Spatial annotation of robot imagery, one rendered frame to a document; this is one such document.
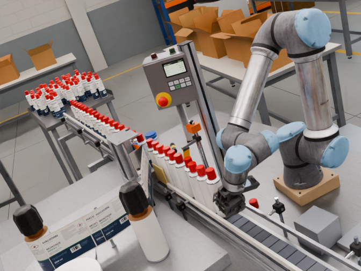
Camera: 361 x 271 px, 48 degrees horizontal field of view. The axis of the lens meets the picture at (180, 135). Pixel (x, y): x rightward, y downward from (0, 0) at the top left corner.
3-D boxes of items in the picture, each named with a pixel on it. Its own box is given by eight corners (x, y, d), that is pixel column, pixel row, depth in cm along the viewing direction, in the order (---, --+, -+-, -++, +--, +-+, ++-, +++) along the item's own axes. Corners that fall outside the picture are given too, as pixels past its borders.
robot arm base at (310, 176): (276, 180, 162) (269, 160, 158) (305, 162, 166) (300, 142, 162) (301, 194, 148) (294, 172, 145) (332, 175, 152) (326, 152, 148)
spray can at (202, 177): (206, 214, 155) (190, 170, 147) (211, 205, 159) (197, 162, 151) (217, 215, 152) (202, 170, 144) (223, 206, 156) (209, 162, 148)
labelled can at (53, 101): (63, 115, 335) (53, 93, 327) (64, 117, 330) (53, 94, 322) (57, 118, 334) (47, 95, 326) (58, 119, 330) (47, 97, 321)
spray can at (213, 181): (215, 213, 154) (200, 169, 145) (227, 207, 154) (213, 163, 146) (221, 220, 149) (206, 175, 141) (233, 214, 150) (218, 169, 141)
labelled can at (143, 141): (146, 170, 202) (131, 135, 194) (154, 165, 204) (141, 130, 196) (150, 173, 198) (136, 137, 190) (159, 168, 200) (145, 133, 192)
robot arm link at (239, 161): (259, 154, 115) (238, 169, 112) (254, 175, 123) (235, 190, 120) (240, 137, 119) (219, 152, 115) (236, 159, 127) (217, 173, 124)
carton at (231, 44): (213, 63, 370) (202, 23, 355) (261, 42, 382) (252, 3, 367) (237, 70, 331) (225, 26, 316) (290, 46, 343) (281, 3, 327)
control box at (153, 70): (160, 101, 162) (144, 57, 154) (201, 90, 159) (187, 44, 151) (158, 111, 153) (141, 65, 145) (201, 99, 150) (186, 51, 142)
